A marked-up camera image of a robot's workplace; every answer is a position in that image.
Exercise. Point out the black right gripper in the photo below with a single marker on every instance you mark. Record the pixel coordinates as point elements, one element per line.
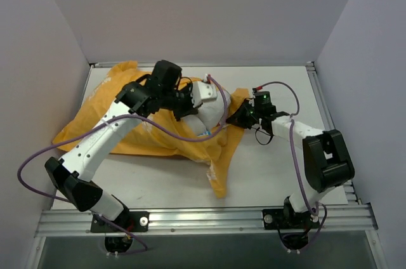
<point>246,115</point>

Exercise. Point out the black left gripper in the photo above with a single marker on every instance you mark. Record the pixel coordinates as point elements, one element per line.
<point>183,104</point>

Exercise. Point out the white pillow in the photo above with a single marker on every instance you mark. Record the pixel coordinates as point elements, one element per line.
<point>208,117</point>

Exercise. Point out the orange pillowcase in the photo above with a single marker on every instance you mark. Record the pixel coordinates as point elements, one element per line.
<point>159,137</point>

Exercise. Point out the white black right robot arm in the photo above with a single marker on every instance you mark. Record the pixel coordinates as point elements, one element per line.
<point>321,158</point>

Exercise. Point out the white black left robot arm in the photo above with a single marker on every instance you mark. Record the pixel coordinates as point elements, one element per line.
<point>72,174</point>

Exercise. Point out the blue white pillow label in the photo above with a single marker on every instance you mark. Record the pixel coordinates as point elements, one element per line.
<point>205,134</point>

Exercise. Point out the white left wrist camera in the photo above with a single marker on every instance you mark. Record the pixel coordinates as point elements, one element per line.
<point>203,91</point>

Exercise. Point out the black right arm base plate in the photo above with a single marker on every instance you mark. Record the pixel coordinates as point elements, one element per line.
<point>286,219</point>

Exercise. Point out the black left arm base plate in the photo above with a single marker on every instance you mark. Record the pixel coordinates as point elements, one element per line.
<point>132,221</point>

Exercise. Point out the aluminium front rail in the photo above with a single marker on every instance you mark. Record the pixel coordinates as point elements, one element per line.
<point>70,223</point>

